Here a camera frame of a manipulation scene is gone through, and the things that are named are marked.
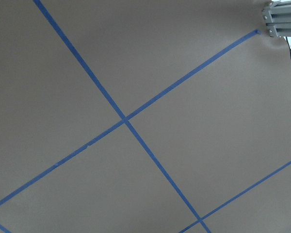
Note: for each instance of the grey aluminium frame post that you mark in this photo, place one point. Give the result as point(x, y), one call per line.
point(277, 17)

